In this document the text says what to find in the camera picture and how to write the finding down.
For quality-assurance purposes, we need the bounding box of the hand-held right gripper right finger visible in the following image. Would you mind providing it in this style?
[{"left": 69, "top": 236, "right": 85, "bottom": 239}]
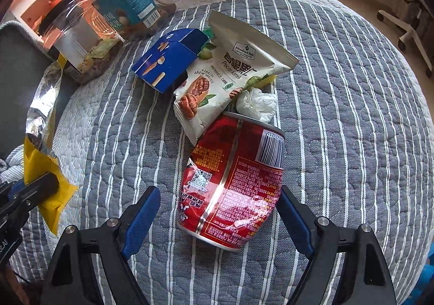
[{"left": 277, "top": 186, "right": 397, "bottom": 305}]

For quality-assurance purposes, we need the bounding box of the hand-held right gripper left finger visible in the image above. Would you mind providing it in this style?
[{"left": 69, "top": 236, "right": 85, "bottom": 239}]
[{"left": 41, "top": 186, "right": 161, "bottom": 305}]

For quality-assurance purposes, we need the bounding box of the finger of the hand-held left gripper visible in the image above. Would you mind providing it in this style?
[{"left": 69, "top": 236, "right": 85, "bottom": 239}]
[
  {"left": 18, "top": 173, "right": 62, "bottom": 208},
  {"left": 0, "top": 180, "right": 28, "bottom": 202}
]

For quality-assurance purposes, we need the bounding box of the yellow foil snack bag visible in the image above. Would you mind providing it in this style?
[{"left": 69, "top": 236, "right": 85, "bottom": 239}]
[{"left": 24, "top": 59, "right": 79, "bottom": 236}]

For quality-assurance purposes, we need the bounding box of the dented red drink can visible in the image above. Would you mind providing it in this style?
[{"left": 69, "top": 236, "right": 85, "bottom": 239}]
[{"left": 177, "top": 112, "right": 285, "bottom": 251}]

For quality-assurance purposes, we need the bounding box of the grey chair back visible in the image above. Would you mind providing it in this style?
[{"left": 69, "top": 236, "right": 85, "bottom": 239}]
[{"left": 0, "top": 22, "right": 80, "bottom": 161}]

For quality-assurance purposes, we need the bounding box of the grey striped quilt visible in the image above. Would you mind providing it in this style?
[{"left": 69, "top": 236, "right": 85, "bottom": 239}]
[{"left": 0, "top": 0, "right": 434, "bottom": 305}]

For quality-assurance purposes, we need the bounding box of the crumpled white tissue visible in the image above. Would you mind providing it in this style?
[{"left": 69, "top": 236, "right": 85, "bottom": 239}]
[{"left": 235, "top": 87, "right": 279, "bottom": 123}]

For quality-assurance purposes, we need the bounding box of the clear plastic jar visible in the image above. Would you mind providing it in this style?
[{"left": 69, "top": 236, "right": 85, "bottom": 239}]
[{"left": 37, "top": 0, "right": 124, "bottom": 84}]

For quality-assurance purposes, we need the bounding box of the dark blue snack box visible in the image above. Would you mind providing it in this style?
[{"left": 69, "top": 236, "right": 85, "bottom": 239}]
[{"left": 130, "top": 28, "right": 209, "bottom": 93}]

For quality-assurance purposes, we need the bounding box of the white nut snack bag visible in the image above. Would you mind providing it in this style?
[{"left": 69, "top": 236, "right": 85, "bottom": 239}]
[{"left": 173, "top": 10, "right": 299, "bottom": 146}]

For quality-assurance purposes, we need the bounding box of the green wrapper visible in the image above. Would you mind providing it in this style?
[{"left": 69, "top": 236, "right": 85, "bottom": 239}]
[{"left": 202, "top": 27, "right": 218, "bottom": 51}]

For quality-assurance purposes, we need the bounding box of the white office chair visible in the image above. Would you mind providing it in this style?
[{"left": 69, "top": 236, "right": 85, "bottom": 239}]
[{"left": 377, "top": 0, "right": 434, "bottom": 78}]

